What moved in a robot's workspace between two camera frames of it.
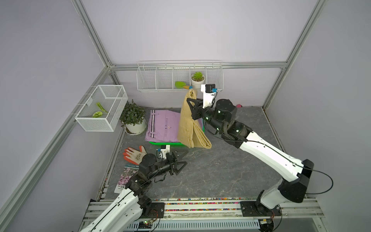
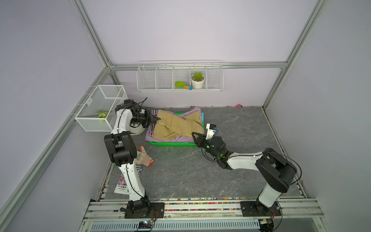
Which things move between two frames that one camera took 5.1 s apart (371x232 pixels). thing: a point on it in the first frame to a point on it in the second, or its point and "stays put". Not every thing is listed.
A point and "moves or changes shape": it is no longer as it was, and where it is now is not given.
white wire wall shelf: x=176 y=76 stays put
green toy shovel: x=179 y=85 stays put
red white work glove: x=135 y=157 stays put
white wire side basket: x=103 y=109 stays put
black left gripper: x=172 y=163 to x=148 y=118
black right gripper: x=199 y=110 to x=200 y=139
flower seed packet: x=129 y=170 stays put
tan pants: x=190 y=132 moves or changes shape
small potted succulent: x=197 y=79 stays put
